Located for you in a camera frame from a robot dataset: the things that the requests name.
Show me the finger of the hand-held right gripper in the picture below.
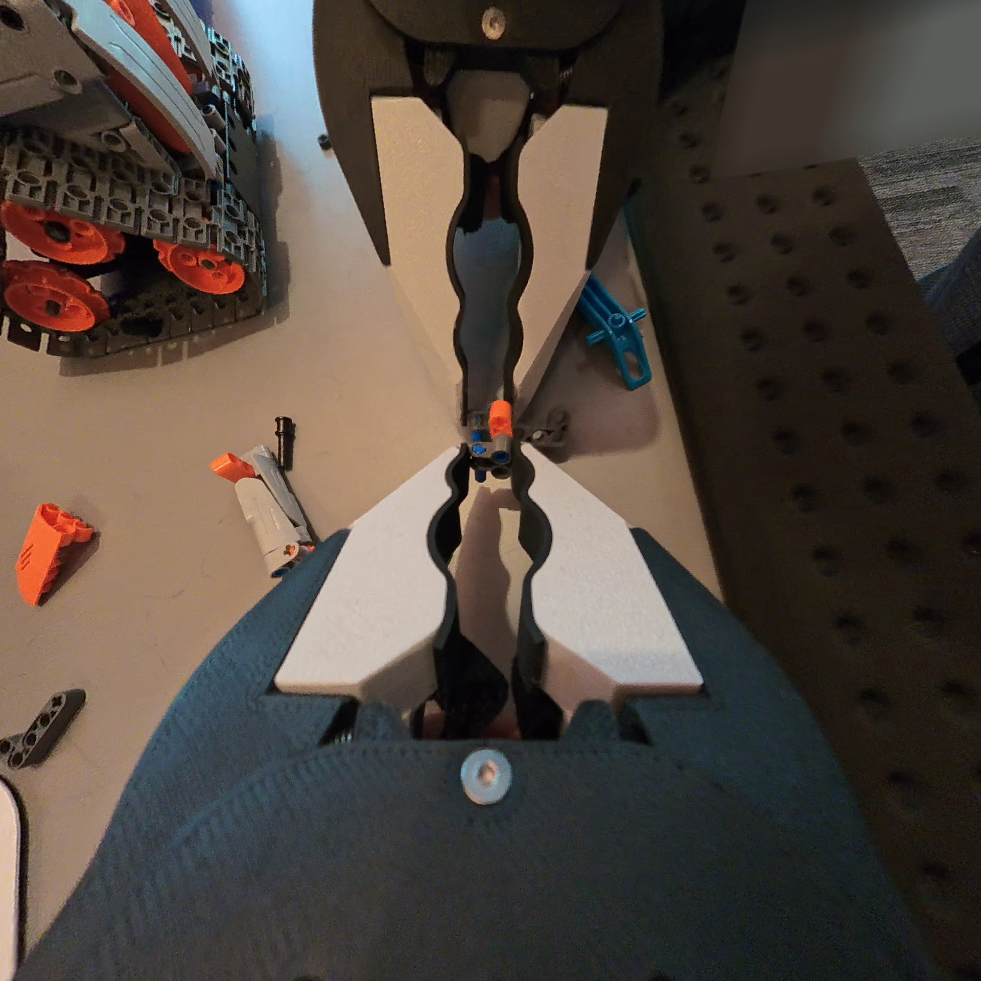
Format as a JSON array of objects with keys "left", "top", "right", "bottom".
[
  {"left": 370, "top": 94, "right": 470, "bottom": 424},
  {"left": 508, "top": 102, "right": 609, "bottom": 393}
]

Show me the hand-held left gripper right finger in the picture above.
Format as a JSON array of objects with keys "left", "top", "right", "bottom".
[{"left": 517, "top": 445, "right": 704, "bottom": 715}]

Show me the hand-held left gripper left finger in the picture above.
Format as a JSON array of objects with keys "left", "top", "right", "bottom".
[{"left": 274, "top": 447, "right": 469, "bottom": 715}]

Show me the orange connector with blue pins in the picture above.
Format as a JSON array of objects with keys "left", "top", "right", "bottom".
[{"left": 469, "top": 399, "right": 515, "bottom": 444}]

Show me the blue plastic tool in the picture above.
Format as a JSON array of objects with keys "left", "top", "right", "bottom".
[{"left": 576, "top": 272, "right": 654, "bottom": 392}]

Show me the tracked toy robot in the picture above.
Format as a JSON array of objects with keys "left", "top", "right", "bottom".
[{"left": 0, "top": 0, "right": 269, "bottom": 359}]

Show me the orange wedge piece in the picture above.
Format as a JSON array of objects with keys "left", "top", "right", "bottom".
[{"left": 15, "top": 502, "right": 97, "bottom": 607}]

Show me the dark grey short beam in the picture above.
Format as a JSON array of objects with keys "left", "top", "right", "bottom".
[{"left": 0, "top": 688, "right": 87, "bottom": 770}]

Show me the white book stand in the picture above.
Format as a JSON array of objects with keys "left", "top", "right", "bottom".
[{"left": 0, "top": 778, "right": 21, "bottom": 959}]

